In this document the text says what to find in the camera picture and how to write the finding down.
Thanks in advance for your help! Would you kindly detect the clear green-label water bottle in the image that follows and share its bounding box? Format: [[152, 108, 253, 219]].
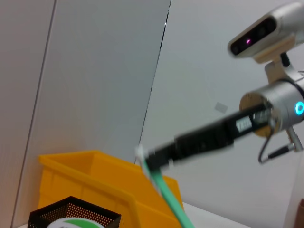
[[46, 218, 105, 228]]

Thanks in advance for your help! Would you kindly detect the yellow plastic bin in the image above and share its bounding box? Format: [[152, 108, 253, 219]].
[[38, 150, 185, 228]]

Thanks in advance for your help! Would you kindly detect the grey wall label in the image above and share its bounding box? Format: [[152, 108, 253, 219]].
[[214, 102, 229, 113]]

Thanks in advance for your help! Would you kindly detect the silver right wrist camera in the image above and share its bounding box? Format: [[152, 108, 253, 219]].
[[227, 1, 304, 65]]

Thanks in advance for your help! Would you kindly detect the green pen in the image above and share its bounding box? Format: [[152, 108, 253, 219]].
[[134, 144, 196, 228]]

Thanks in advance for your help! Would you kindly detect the black mesh pen holder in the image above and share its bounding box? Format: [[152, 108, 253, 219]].
[[28, 195, 122, 228]]

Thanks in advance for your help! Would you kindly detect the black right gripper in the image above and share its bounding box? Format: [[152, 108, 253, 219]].
[[146, 104, 274, 171]]

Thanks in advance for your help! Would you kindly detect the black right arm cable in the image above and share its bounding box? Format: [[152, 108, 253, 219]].
[[258, 135, 298, 165]]

